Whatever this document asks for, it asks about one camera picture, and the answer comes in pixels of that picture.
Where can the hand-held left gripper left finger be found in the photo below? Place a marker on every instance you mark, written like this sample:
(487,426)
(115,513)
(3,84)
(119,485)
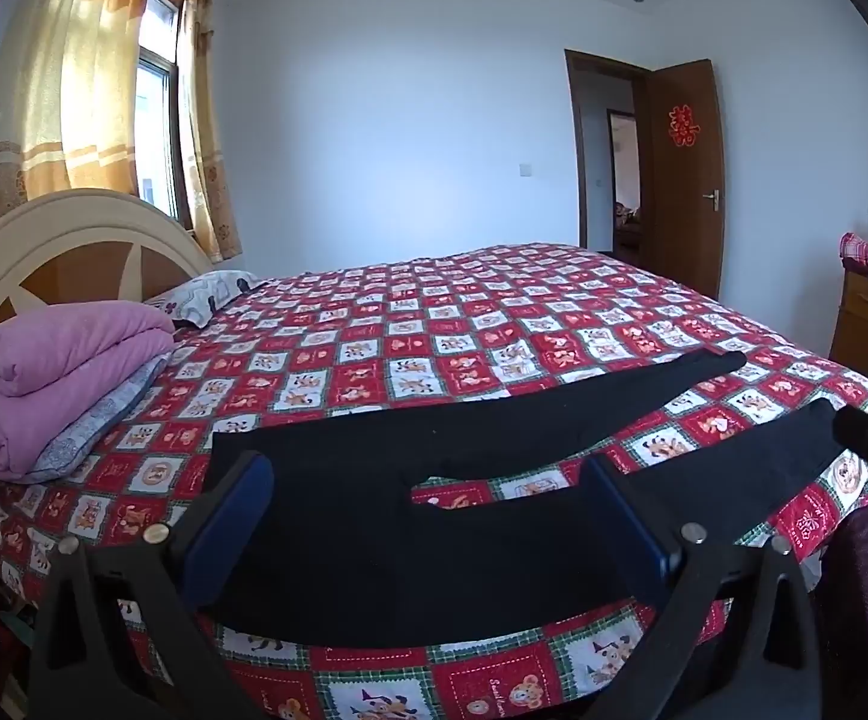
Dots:
(228,532)

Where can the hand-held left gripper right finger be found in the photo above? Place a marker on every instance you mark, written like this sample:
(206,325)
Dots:
(629,532)

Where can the black pants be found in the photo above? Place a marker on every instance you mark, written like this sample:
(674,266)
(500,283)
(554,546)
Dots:
(374,540)

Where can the person's dark maroon clothing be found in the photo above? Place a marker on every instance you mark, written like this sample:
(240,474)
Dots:
(862,577)

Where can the grey patterned pillow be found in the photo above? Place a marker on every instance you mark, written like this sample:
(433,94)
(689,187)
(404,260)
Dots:
(96,427)

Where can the pink folded quilt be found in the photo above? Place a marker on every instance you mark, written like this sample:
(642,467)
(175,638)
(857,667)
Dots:
(51,375)

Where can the white patterned pillow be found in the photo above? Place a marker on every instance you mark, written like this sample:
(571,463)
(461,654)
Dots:
(201,296)

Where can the red printed bedspread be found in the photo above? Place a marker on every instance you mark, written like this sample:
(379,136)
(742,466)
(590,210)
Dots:
(479,315)

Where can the brown wooden door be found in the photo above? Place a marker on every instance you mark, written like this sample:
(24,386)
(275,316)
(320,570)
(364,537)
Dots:
(685,225)

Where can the red paper door decoration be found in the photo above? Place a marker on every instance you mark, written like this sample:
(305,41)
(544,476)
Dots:
(684,126)

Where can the cream wooden headboard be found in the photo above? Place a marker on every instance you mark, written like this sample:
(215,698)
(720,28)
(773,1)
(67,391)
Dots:
(66,225)

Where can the window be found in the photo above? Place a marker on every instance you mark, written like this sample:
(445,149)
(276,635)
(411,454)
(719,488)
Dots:
(156,112)

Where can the wide yellow curtain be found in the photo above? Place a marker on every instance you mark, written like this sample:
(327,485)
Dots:
(51,90)

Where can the brown door frame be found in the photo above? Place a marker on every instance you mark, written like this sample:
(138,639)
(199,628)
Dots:
(573,127)

